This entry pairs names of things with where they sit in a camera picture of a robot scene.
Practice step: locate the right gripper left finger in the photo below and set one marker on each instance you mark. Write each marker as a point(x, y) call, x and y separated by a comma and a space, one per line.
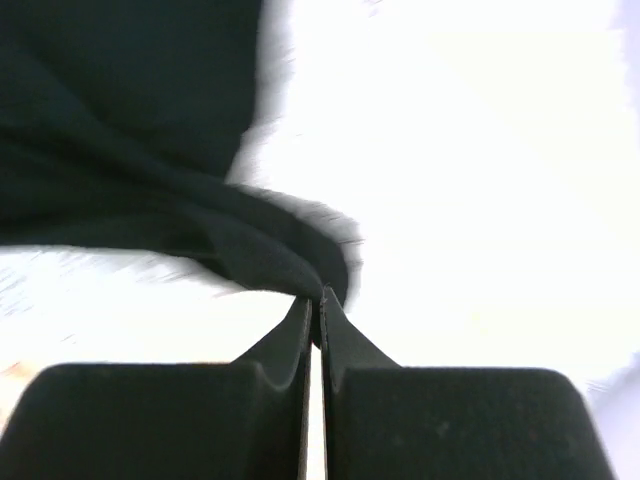
point(243, 420)

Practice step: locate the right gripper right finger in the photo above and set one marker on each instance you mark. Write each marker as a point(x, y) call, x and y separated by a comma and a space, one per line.
point(384, 421)

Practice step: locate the black t shirt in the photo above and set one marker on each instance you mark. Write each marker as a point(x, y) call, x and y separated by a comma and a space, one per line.
point(120, 122)

